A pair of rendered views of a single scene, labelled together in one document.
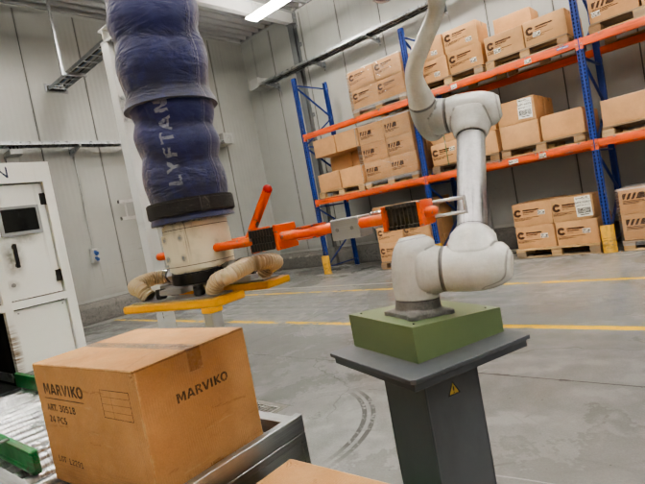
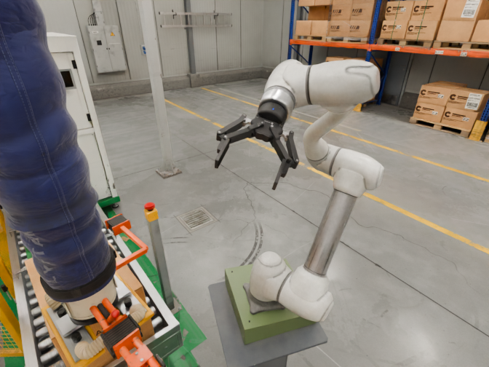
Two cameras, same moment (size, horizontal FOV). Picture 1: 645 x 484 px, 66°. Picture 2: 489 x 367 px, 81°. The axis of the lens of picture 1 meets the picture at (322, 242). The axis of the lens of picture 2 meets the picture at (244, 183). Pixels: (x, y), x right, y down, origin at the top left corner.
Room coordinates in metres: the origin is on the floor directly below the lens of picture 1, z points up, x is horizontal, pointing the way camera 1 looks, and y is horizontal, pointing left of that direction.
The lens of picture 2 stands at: (0.72, -0.36, 2.08)
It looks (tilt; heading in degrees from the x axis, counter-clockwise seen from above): 30 degrees down; 10
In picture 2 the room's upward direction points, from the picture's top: straight up
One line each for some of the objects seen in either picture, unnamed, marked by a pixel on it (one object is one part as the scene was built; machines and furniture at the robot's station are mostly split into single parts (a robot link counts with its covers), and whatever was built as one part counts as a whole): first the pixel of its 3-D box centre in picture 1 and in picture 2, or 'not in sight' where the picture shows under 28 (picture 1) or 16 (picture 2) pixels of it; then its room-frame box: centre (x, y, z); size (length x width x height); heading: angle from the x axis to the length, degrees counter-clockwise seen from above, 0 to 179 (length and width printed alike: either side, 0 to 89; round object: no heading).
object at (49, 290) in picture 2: (192, 206); (81, 268); (1.32, 0.32, 1.34); 0.23 x 0.23 x 0.04
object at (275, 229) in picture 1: (273, 237); (121, 335); (1.18, 0.11, 1.22); 0.10 x 0.08 x 0.06; 148
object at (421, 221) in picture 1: (408, 214); not in sight; (0.99, -0.18, 1.22); 0.08 x 0.07 x 0.05; 58
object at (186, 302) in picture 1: (180, 297); (70, 326); (1.23, 0.38, 1.12); 0.34 x 0.10 x 0.05; 58
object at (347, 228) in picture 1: (351, 227); not in sight; (1.06, -0.07, 1.22); 0.07 x 0.07 x 0.04; 58
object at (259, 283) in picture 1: (231, 280); (119, 294); (1.39, 0.27, 1.12); 0.34 x 0.10 x 0.05; 58
